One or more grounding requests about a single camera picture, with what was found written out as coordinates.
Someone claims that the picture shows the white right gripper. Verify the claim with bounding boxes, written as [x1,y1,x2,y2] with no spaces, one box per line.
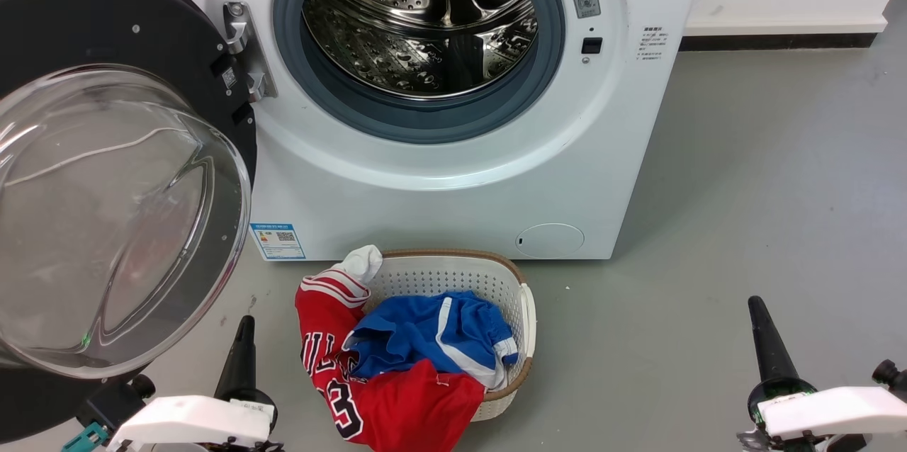
[737,295,907,452]

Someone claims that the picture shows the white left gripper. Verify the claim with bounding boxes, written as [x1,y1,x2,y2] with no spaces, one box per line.
[106,315,278,452]

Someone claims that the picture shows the black round washing machine door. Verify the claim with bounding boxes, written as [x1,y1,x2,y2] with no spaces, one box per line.
[0,0,258,442]

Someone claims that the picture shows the white front-load washing machine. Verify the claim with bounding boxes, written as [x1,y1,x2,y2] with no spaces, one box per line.
[117,0,711,261]

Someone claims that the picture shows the metal door hinge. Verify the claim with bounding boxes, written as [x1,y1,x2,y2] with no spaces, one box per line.
[222,1,278,103]

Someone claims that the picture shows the blue energy label sticker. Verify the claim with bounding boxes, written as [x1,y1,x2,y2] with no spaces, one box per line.
[251,222,307,261]

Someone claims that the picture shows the red basketball jersey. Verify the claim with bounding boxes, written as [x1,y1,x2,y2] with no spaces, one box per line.
[295,244,487,452]

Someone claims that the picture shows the blue white-striped shorts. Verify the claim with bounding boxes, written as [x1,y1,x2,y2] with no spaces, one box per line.
[344,290,519,390]

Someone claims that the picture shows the cream perforated laundry basket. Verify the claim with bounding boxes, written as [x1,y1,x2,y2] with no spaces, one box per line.
[354,249,537,422]

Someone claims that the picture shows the round white filter cover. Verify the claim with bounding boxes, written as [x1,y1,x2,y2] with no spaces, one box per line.
[515,223,586,259]

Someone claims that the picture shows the black baseboard strip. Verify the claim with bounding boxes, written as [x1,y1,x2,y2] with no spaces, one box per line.
[679,33,878,52]

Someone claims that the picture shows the small printed text sticker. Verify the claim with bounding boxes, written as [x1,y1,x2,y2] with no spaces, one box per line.
[636,25,669,62]

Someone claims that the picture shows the steel perforated washer drum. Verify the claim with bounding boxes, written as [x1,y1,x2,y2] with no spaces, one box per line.
[303,0,539,100]

